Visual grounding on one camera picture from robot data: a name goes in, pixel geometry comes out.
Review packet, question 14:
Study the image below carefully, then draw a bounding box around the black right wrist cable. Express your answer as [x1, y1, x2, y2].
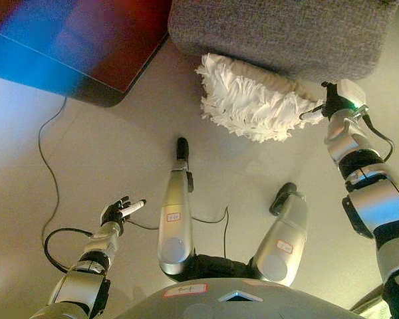
[362, 112, 395, 163]

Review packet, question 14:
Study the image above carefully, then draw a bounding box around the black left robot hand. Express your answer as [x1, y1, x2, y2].
[99, 195, 148, 227]

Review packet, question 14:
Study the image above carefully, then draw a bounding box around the grey robot torso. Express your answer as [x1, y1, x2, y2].
[114, 254, 367, 319]

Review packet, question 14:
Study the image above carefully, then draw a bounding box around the silver right robot leg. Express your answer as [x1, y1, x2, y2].
[249, 181, 309, 288]

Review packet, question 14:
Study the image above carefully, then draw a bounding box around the silver left robot leg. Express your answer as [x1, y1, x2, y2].
[156, 137, 196, 276]

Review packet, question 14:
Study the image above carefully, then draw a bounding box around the white fringed pillow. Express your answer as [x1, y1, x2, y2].
[195, 53, 327, 144]

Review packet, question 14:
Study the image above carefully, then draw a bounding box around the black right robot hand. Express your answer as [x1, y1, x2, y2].
[299, 78, 368, 122]

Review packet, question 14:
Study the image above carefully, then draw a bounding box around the reddish brown wooden cabinet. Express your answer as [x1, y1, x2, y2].
[0, 0, 173, 109]

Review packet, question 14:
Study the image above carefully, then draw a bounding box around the silver robot leg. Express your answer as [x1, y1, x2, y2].
[156, 137, 196, 276]
[249, 181, 309, 288]

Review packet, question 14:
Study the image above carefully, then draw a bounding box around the grey fabric armchair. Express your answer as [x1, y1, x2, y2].
[168, 0, 399, 83]

